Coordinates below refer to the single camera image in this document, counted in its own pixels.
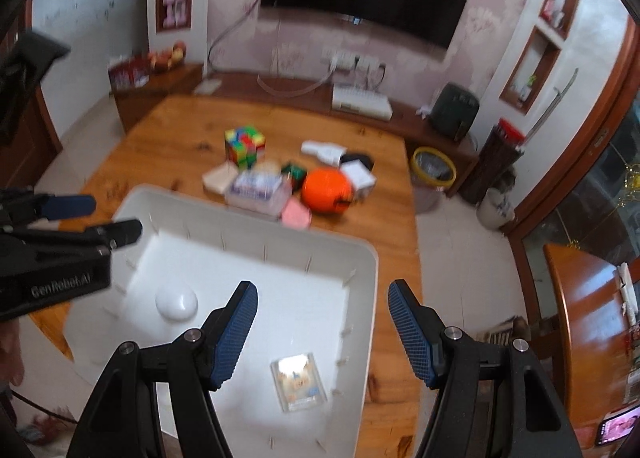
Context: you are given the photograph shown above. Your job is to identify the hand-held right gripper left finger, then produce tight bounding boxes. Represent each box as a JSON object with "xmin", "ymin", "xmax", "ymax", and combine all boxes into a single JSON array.
[{"xmin": 67, "ymin": 281, "xmax": 259, "ymax": 458}]

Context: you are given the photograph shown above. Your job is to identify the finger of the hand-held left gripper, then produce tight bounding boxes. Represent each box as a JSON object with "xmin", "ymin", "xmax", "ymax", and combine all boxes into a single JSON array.
[
  {"xmin": 0, "ymin": 188, "xmax": 97, "ymax": 229},
  {"xmin": 10, "ymin": 219, "xmax": 144, "ymax": 256}
]

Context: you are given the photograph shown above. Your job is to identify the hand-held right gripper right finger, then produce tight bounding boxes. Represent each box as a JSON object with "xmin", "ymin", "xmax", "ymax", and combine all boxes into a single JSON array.
[{"xmin": 387, "ymin": 279, "xmax": 583, "ymax": 458}]

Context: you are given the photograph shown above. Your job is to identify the white dome-shaped object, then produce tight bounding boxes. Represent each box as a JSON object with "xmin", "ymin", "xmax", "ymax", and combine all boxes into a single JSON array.
[{"xmin": 155, "ymin": 285, "xmax": 198, "ymax": 323}]

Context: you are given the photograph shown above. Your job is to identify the clear cartoon card box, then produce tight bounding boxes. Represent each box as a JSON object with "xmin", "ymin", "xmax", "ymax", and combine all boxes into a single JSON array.
[{"xmin": 270, "ymin": 352, "xmax": 328, "ymax": 413}]

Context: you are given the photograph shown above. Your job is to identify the white plastic bin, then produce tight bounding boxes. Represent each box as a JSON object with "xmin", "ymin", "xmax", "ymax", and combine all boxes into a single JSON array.
[{"xmin": 65, "ymin": 183, "xmax": 379, "ymax": 458}]

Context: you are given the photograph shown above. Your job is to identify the beige rectangular box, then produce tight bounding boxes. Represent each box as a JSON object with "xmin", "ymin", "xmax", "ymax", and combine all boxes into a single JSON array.
[{"xmin": 202, "ymin": 163, "xmax": 241, "ymax": 196}]

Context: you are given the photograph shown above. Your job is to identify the clear box of blue cards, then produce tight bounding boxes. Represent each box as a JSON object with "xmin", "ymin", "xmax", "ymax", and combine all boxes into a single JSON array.
[{"xmin": 224, "ymin": 170, "xmax": 293, "ymax": 219}]

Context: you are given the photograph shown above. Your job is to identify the multicoloured puzzle cube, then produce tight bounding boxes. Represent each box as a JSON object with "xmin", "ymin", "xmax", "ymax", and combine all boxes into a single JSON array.
[{"xmin": 224, "ymin": 126, "xmax": 267, "ymax": 171}]

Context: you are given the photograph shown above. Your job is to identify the orange round case with carabiners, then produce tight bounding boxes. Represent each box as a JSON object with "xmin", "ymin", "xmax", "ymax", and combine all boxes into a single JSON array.
[{"xmin": 301, "ymin": 168, "xmax": 357, "ymax": 219}]

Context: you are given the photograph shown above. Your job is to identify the green bottle with gold cap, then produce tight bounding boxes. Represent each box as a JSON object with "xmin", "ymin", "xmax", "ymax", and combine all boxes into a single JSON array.
[{"xmin": 281, "ymin": 163, "xmax": 308, "ymax": 193}]

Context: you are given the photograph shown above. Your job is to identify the brown wooden door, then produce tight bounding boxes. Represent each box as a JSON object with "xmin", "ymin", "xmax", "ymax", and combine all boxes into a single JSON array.
[{"xmin": 0, "ymin": 0, "xmax": 63, "ymax": 189}]

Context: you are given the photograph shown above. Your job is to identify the magazine on floor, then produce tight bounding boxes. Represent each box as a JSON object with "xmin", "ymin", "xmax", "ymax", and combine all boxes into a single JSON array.
[{"xmin": 475, "ymin": 318, "xmax": 531, "ymax": 345}]

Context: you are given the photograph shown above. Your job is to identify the pink flat box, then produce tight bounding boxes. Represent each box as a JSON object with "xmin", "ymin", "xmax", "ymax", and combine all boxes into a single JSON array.
[{"xmin": 281, "ymin": 199, "xmax": 313, "ymax": 229}]

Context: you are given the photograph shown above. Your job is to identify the white ceramic jar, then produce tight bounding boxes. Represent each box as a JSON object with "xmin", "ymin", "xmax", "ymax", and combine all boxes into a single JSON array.
[{"xmin": 476, "ymin": 187, "xmax": 516, "ymax": 231}]

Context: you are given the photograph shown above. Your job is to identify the red patterned box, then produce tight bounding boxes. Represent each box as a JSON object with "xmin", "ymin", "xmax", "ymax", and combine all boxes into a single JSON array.
[{"xmin": 107, "ymin": 56, "xmax": 151, "ymax": 91}]

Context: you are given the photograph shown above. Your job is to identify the white cardboard box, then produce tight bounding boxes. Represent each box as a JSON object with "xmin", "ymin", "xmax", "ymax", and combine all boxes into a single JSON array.
[{"xmin": 341, "ymin": 161, "xmax": 377, "ymax": 199}]

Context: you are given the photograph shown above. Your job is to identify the yellow-rimmed trash bin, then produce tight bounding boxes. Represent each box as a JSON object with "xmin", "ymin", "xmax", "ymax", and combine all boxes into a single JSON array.
[{"xmin": 410, "ymin": 147, "xmax": 458, "ymax": 213}]

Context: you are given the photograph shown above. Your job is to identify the black round object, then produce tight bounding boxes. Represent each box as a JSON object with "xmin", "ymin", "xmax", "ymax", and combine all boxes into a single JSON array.
[{"xmin": 340, "ymin": 152, "xmax": 375, "ymax": 173}]

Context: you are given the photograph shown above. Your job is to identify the pile of fruit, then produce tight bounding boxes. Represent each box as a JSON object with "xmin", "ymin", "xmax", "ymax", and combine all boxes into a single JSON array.
[{"xmin": 147, "ymin": 42, "xmax": 188, "ymax": 73}]

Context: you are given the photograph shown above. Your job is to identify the orange wooden chair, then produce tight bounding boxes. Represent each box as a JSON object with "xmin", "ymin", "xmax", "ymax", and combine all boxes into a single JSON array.
[{"xmin": 542, "ymin": 243, "xmax": 640, "ymax": 439}]

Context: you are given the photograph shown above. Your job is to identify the dark box with red top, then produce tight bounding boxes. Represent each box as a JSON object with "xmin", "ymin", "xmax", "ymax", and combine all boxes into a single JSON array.
[{"xmin": 460, "ymin": 119, "xmax": 526, "ymax": 203}]

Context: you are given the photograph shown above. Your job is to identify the white handheld device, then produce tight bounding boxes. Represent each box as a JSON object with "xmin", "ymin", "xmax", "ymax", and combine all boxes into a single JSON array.
[{"xmin": 301, "ymin": 140, "xmax": 347, "ymax": 166}]

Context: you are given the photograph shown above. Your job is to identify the black speaker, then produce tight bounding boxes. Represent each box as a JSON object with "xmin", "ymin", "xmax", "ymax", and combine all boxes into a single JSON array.
[{"xmin": 431, "ymin": 82, "xmax": 481, "ymax": 141}]

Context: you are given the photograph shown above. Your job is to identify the pink toy in niche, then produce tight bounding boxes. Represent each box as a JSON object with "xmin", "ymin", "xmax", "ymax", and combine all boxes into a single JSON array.
[{"xmin": 162, "ymin": 0, "xmax": 191, "ymax": 28}]

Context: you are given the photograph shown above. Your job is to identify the low wooden tv cabinet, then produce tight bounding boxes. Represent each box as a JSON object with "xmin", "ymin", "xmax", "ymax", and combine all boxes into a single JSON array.
[{"xmin": 109, "ymin": 62, "xmax": 481, "ymax": 199}]

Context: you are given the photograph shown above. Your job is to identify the white set-top box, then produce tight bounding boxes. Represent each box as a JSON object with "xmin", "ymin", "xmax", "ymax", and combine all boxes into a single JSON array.
[{"xmin": 331, "ymin": 84, "xmax": 393, "ymax": 121}]

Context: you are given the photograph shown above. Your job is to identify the smartphone with lit screen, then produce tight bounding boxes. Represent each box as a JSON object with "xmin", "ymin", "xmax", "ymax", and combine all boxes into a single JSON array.
[{"xmin": 595, "ymin": 405, "xmax": 640, "ymax": 446}]

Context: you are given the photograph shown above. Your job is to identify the wooden glass-door cabinet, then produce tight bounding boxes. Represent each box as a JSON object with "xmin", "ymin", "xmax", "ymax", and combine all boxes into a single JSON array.
[{"xmin": 510, "ymin": 12, "xmax": 640, "ymax": 289}]

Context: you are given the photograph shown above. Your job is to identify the long curved stick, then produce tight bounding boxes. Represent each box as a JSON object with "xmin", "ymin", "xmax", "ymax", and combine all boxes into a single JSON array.
[{"xmin": 525, "ymin": 68, "xmax": 581, "ymax": 141}]

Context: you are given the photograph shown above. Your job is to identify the small items in niche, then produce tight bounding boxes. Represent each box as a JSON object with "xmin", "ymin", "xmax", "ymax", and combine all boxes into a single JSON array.
[{"xmin": 517, "ymin": 75, "xmax": 538, "ymax": 103}]

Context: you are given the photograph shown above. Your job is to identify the black floor cable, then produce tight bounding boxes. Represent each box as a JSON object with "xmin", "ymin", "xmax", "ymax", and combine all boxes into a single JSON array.
[{"xmin": 10, "ymin": 388, "xmax": 81, "ymax": 424}]

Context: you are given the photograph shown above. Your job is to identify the pale looped hose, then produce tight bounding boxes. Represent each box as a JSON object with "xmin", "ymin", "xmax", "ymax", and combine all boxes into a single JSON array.
[{"xmin": 256, "ymin": 72, "xmax": 333, "ymax": 98}]

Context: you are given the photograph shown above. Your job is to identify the white wall outlets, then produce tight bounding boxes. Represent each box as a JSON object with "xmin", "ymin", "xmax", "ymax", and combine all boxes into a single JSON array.
[{"xmin": 320, "ymin": 50, "xmax": 386, "ymax": 73}]

